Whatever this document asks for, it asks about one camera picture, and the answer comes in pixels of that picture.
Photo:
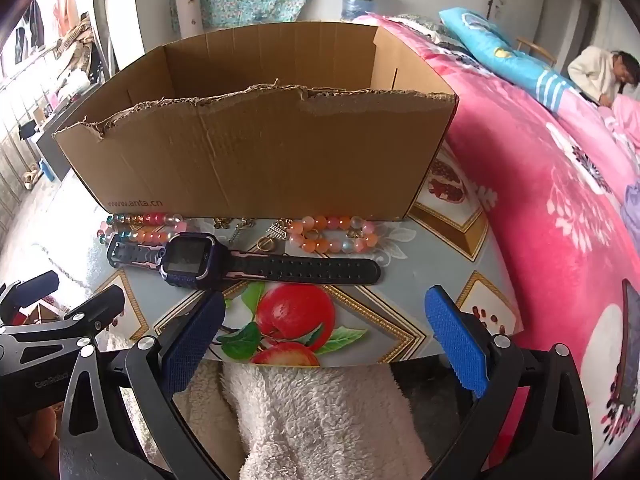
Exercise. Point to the white door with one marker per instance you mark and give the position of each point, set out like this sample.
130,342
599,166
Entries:
520,5

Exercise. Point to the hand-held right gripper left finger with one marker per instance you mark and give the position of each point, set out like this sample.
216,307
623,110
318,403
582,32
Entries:
192,345

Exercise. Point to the gold tower charm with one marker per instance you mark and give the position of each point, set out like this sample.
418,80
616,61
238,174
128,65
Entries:
276,232

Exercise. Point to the dark hanging garment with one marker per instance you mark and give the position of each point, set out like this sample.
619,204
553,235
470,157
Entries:
32,25

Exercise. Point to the brown cardboard box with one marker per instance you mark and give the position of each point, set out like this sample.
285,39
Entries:
250,160

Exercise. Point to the brown patterned cloth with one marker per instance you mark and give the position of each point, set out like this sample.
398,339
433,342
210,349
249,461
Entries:
75,35

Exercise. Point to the blue striped pillow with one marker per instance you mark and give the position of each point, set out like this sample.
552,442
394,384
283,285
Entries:
500,50

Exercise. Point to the blue water jug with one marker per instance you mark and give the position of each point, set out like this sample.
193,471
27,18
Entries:
357,0

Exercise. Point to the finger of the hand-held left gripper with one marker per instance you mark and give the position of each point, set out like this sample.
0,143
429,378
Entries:
97,307
32,287

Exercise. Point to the fruit printed tablecloth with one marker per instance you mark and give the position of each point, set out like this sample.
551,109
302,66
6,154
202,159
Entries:
425,265

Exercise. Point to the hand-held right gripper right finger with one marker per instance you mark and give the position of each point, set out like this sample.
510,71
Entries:
455,340

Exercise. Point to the white paper roll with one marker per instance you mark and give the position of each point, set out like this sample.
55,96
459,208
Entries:
190,15

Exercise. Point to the dark blue smartwatch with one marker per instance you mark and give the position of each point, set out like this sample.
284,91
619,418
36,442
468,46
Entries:
190,260

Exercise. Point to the grey patterned pillow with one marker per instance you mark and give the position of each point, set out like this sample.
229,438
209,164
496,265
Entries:
425,27

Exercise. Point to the light pink quilt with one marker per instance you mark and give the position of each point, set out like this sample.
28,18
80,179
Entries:
622,120

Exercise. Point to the dark rectangular tablet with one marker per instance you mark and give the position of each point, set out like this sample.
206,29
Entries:
631,340

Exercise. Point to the white fleece cloth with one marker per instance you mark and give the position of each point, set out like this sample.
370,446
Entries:
310,420

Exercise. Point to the wooden chair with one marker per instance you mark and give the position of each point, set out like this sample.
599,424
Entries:
535,47

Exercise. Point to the pink floral blanket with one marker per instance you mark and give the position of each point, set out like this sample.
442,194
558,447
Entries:
540,210

